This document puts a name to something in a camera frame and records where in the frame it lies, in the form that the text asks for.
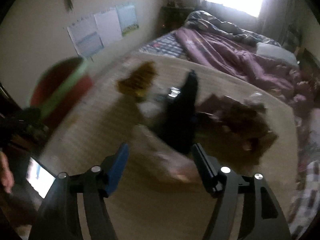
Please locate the white milk carton box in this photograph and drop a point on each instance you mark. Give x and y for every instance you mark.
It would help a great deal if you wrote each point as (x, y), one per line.
(167, 94)

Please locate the blue plaid bed sheet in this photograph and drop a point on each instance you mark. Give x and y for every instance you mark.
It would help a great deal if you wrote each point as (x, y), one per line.
(166, 45)

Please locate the orange snack bag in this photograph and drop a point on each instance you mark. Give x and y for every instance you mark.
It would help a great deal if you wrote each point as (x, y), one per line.
(139, 81)

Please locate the right green wall poster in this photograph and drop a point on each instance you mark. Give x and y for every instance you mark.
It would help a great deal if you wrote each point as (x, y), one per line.
(127, 18)

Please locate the dark wooden shelf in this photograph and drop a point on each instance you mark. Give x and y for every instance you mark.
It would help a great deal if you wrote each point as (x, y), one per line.
(172, 18)

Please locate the brown crumpled paper trash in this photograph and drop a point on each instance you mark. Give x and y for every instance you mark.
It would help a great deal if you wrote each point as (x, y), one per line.
(233, 131)

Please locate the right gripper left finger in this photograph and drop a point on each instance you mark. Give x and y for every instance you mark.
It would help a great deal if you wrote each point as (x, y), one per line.
(112, 169)

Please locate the black pointed bag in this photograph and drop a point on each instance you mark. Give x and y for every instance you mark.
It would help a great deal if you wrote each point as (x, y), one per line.
(176, 126)

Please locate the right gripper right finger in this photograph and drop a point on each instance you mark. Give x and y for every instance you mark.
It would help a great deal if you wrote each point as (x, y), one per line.
(209, 170)

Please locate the red bin with green rim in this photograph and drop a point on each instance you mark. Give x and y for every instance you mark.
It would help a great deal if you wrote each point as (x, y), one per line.
(61, 87)

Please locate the purple duvet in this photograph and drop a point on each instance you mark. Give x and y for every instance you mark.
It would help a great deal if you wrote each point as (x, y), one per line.
(234, 59)

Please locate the person's left hand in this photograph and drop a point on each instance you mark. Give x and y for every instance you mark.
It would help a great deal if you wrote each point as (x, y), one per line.
(7, 178)

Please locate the blue grey patterned quilt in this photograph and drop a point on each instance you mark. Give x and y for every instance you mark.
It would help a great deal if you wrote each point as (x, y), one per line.
(204, 21)

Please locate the middle white wall poster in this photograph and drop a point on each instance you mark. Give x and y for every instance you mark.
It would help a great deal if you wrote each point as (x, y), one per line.
(108, 26)

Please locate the white pillow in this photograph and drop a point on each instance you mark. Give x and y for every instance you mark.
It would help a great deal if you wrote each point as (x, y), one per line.
(276, 53)

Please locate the beige checkered mat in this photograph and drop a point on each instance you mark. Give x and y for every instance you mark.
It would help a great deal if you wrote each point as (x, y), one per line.
(160, 195)

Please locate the left wall chart poster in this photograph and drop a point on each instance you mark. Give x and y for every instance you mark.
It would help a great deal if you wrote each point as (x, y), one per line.
(85, 36)

